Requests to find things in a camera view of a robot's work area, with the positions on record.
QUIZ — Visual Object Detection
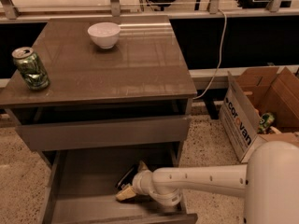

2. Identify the black rxbar chocolate bar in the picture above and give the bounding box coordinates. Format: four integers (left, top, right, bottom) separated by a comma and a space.
115, 164, 138, 190

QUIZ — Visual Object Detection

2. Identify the grey drawer cabinet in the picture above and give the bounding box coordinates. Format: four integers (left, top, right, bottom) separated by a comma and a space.
0, 15, 198, 224

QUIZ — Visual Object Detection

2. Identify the white cable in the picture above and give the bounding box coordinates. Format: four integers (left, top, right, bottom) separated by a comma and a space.
192, 9, 228, 101

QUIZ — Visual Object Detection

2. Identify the green snack bag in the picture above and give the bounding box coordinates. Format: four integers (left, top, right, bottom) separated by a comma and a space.
257, 112, 276, 133

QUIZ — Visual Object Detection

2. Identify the green soda can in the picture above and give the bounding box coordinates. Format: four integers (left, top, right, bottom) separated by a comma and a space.
12, 47, 50, 91

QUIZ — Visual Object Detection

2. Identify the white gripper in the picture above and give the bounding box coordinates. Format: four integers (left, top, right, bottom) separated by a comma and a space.
116, 161, 182, 207

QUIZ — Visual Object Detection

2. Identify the open middle drawer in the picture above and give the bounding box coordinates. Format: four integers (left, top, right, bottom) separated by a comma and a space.
37, 144, 197, 224

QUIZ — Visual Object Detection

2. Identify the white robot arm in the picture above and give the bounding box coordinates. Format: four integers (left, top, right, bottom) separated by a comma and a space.
116, 141, 299, 224

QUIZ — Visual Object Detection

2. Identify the white ceramic bowl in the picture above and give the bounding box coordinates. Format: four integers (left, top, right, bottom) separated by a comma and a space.
88, 22, 121, 49

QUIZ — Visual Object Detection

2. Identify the corovan cardboard box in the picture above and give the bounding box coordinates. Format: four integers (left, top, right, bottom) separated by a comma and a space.
220, 67, 299, 162

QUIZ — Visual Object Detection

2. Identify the closed top drawer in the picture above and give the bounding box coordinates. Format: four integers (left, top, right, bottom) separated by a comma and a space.
16, 115, 191, 151

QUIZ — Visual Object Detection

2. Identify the metal window railing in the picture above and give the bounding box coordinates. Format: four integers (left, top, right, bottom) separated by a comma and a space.
0, 0, 299, 23

